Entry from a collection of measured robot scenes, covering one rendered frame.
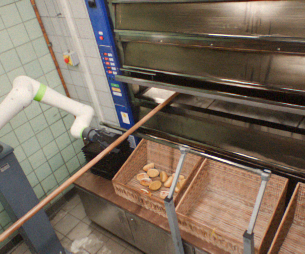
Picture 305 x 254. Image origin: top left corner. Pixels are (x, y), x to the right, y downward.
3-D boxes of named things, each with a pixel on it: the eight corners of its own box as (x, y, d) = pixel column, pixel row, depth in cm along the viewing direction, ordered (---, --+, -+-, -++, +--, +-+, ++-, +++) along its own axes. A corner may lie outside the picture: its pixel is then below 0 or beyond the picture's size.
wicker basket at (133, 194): (151, 157, 277) (146, 132, 262) (209, 178, 245) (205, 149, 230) (114, 194, 248) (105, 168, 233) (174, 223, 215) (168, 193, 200)
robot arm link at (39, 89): (8, 93, 190) (17, 76, 187) (10, 85, 201) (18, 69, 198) (38, 106, 199) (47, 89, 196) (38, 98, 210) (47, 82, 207)
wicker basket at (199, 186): (210, 181, 241) (207, 152, 227) (288, 209, 209) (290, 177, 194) (175, 228, 212) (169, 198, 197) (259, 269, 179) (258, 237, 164)
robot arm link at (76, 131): (76, 138, 224) (64, 133, 215) (83, 122, 225) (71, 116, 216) (89, 143, 215) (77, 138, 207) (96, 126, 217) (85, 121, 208)
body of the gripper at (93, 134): (95, 127, 208) (105, 130, 203) (98, 137, 213) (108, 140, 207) (86, 133, 204) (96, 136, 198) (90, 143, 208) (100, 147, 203)
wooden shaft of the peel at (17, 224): (1, 244, 149) (-2, 240, 147) (-2, 241, 151) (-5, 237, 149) (195, 81, 252) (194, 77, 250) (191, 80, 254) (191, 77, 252)
